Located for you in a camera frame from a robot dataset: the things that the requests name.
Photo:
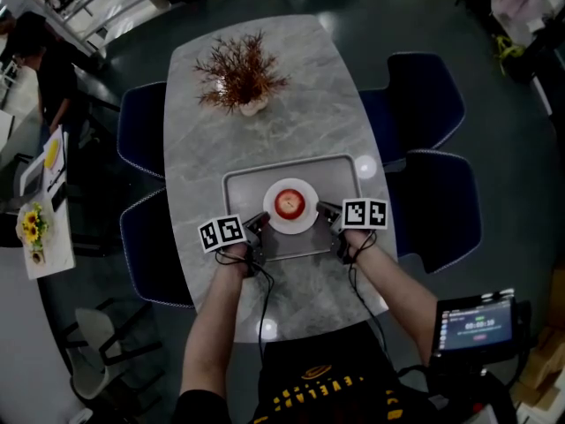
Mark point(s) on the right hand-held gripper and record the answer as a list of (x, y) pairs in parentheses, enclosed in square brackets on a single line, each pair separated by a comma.
[(364, 214)]

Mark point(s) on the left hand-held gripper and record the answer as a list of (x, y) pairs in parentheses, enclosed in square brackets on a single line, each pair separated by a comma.
[(220, 234)]

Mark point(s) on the white round saucer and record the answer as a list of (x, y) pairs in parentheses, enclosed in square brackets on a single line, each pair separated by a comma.
[(291, 228)]

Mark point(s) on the red apple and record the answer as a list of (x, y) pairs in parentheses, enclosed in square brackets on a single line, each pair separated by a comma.
[(290, 204)]

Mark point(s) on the grey rectangular tray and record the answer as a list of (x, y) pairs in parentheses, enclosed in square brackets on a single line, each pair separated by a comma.
[(247, 183)]

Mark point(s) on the person's left forearm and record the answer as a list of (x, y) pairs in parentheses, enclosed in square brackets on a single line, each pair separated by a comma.
[(212, 325)]

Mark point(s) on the person's right forearm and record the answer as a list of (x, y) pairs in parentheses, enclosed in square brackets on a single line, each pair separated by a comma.
[(397, 289)]

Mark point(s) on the dark blue padded chair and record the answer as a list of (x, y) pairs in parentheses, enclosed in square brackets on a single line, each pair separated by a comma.
[(141, 126), (150, 245), (419, 100), (441, 210)]

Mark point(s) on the white lobed vase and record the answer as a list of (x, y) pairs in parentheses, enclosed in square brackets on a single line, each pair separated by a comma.
[(253, 108)]

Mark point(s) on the reddish dried plant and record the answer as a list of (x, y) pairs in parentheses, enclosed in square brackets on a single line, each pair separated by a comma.
[(240, 73)]

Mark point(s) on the person's black printed jersey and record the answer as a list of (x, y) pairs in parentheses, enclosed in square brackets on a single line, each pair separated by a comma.
[(331, 387)]

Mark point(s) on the black screen device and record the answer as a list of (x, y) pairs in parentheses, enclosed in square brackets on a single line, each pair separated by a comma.
[(479, 325)]

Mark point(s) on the black phone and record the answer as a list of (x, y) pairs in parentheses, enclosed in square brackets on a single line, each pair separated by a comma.
[(58, 198)]

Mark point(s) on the grey chair with black legs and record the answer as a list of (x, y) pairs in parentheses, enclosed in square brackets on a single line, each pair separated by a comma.
[(101, 351)]

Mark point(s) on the white side table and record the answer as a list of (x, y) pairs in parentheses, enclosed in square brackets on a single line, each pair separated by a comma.
[(53, 245)]

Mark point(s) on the yellow flat object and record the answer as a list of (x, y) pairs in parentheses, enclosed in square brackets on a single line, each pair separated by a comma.
[(52, 153)]

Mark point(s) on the sunflower bouquet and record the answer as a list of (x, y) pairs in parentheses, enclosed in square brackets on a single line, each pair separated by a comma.
[(33, 230)]

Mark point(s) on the cardboard box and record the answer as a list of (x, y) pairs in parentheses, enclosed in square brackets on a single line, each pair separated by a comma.
[(543, 369)]

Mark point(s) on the yellow green frame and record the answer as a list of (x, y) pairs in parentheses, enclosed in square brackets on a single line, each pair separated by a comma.
[(507, 53)]

